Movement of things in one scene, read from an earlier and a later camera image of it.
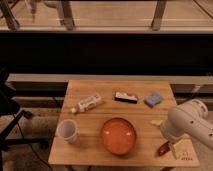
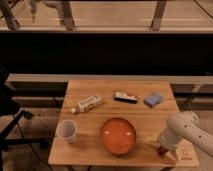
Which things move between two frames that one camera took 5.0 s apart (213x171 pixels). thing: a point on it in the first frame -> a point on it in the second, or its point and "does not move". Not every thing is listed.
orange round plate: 118,135 does not move
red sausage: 164,148 does not move
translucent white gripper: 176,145 -> 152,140
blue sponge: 152,100 does not move
